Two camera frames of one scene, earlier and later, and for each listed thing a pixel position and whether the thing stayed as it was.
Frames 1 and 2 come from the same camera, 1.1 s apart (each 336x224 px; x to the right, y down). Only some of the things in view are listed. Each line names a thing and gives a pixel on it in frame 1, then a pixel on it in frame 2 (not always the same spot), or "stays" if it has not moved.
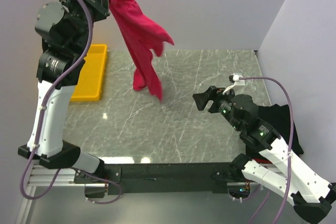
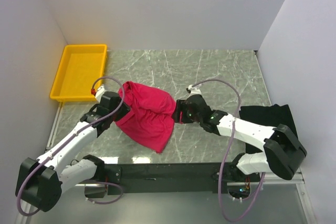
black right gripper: x=213 y=93 -> x=181 y=106
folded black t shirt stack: x=279 y=117 stays
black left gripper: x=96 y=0 -> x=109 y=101
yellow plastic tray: x=89 y=85 stays
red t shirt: x=141 y=36 -> x=149 y=122
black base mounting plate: x=170 y=178 stays
